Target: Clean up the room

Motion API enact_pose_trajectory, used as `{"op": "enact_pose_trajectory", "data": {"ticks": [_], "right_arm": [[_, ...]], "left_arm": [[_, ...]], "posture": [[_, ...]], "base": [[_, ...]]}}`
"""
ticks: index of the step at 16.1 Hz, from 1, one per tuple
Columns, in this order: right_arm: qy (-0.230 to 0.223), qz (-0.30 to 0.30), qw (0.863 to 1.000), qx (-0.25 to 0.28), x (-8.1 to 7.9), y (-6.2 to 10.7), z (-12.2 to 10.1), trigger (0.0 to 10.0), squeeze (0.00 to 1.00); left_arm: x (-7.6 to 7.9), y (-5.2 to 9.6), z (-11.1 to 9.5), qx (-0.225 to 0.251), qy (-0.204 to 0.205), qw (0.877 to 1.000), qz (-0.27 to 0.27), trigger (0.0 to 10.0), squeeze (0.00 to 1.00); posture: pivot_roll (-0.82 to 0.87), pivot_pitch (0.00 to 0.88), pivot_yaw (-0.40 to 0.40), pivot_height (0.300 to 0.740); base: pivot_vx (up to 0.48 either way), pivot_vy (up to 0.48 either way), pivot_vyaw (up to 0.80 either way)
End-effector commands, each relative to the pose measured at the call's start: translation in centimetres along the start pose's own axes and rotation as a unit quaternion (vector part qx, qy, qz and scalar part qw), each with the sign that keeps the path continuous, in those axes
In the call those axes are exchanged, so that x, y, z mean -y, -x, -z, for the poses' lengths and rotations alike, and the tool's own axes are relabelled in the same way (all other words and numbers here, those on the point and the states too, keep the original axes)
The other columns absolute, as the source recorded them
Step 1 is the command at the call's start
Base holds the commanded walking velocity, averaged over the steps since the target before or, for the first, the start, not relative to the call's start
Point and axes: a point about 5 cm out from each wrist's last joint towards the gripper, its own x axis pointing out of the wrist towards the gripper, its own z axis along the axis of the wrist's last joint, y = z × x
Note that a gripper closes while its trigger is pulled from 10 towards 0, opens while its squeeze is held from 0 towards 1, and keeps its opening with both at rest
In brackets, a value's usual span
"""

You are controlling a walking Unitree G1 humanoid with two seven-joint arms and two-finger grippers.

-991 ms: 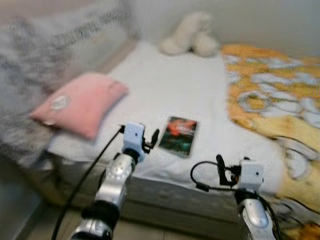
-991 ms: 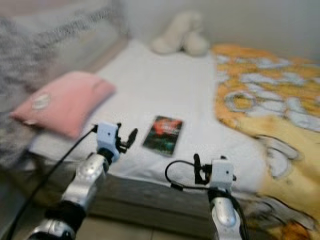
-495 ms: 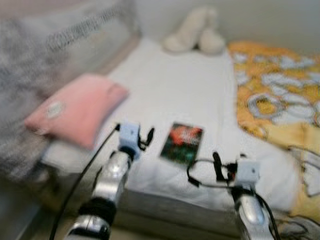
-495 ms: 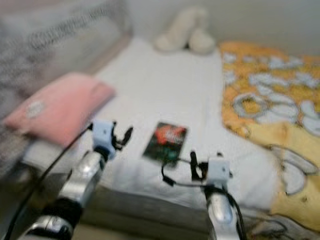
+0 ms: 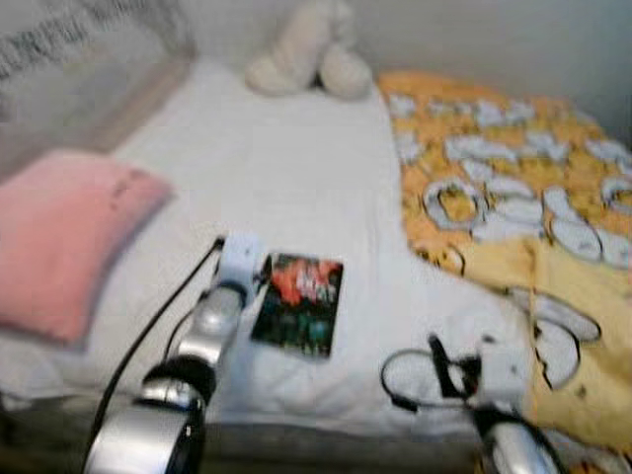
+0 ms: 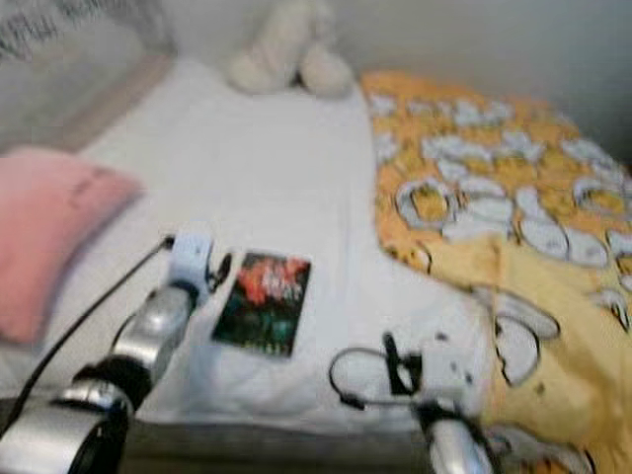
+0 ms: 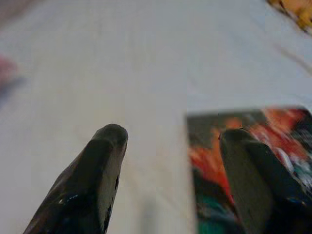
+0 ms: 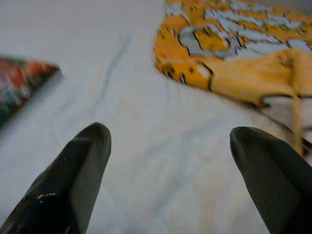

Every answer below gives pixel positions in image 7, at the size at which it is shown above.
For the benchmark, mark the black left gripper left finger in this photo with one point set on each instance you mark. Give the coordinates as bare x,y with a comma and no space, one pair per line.
90,175

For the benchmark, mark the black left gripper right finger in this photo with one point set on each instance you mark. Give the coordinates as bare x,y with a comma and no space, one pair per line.
258,182

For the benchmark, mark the dark book with red cover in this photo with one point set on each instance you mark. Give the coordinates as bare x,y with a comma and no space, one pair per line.
207,158

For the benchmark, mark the yellow cartoon print blanket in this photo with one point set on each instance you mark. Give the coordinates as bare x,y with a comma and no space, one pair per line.
299,14

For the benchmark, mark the pink pillow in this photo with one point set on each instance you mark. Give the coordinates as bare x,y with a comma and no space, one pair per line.
7,70

